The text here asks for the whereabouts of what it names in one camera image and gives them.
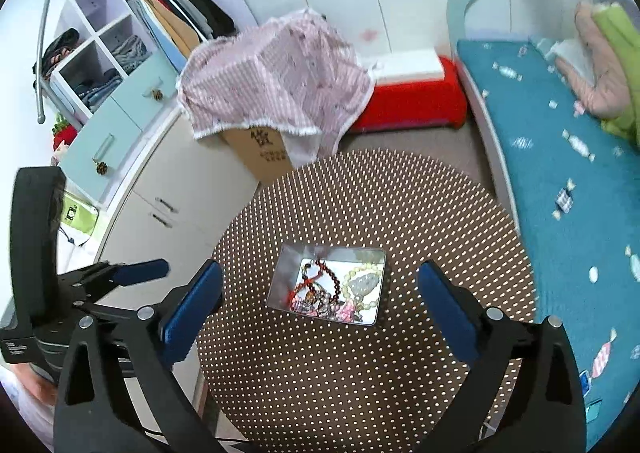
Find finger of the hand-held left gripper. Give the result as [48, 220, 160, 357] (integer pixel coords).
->
[56, 258, 171, 305]

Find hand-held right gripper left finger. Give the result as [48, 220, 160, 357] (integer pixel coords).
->
[52, 259, 224, 453]

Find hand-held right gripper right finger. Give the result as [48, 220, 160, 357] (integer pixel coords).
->
[416, 259, 587, 453]

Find pale jade pendant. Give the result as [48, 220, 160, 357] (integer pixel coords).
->
[347, 270, 378, 297]

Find pale green bead bracelet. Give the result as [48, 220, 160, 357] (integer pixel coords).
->
[342, 255, 386, 324]

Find pink charm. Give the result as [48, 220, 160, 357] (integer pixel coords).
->
[330, 300, 358, 322]

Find silver metal tin box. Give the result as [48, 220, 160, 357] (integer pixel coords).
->
[265, 243, 388, 327]

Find red cord bracelet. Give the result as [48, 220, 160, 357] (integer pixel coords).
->
[285, 260, 326, 310]

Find dark bead bracelet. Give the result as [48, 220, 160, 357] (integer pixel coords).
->
[300, 258, 347, 304]

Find person's left forearm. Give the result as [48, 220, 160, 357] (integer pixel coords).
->
[0, 365, 59, 450]

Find green bag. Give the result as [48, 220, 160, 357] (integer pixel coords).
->
[59, 198, 99, 235]

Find white floor cabinet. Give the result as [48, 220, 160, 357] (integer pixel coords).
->
[94, 108, 262, 286]

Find pale teal drawer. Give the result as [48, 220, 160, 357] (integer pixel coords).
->
[56, 110, 154, 210]
[99, 53, 184, 134]

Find red plush toy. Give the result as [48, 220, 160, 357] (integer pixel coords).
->
[51, 115, 82, 154]

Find brown polka-dot tablecloth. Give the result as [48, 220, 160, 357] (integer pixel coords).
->
[195, 148, 538, 453]

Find cardboard box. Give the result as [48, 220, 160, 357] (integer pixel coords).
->
[220, 123, 296, 184]

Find folded blue jeans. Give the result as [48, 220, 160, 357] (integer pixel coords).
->
[75, 70, 124, 112]

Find teal candy-print bed sheet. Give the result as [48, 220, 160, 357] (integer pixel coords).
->
[455, 38, 640, 451]

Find black bags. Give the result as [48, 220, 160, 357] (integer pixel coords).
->
[34, 28, 82, 78]

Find grey folded clothes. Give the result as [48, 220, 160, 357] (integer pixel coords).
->
[110, 35, 149, 74]

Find curved metal pole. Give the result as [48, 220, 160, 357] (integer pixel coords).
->
[34, 0, 77, 124]

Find pink striped cloth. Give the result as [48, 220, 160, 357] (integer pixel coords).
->
[177, 10, 377, 168]

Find row of hanging clothes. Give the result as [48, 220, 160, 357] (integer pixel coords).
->
[122, 0, 237, 74]

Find pink blanket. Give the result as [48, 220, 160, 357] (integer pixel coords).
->
[555, 3, 633, 120]

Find white cloth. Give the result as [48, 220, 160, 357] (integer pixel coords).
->
[544, 37, 592, 80]

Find green blanket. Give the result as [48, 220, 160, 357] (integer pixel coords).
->
[592, 3, 640, 144]

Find pale teal bed frame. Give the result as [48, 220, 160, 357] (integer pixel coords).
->
[445, 0, 531, 244]

